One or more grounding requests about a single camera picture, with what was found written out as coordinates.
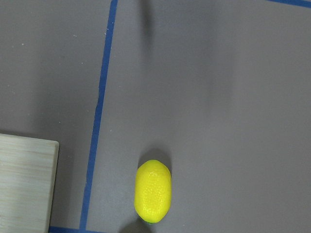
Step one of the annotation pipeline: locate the wooden cutting board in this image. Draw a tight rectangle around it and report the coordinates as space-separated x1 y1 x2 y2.
0 134 59 233

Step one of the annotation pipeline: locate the yellow lemon right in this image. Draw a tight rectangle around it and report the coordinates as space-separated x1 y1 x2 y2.
134 160 172 224

